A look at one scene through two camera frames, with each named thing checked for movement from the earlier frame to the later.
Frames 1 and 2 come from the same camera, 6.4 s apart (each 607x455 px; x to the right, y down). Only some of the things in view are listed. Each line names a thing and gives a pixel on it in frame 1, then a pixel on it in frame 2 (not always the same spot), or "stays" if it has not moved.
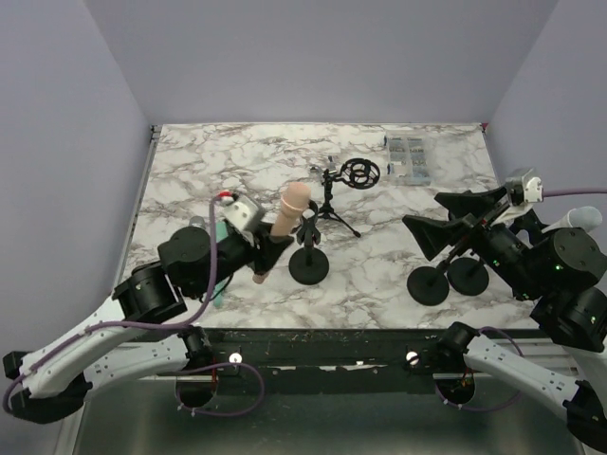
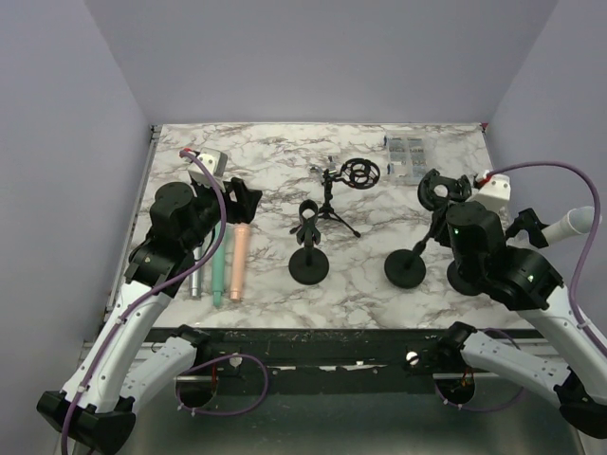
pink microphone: [295, 199] -> [241, 241]
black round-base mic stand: [309, 265] stays
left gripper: [266, 251] -> [243, 209]
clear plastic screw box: [408, 159] stays
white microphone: [586, 217] stays
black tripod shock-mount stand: [359, 173] stays
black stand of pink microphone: [430, 285] -> [406, 268]
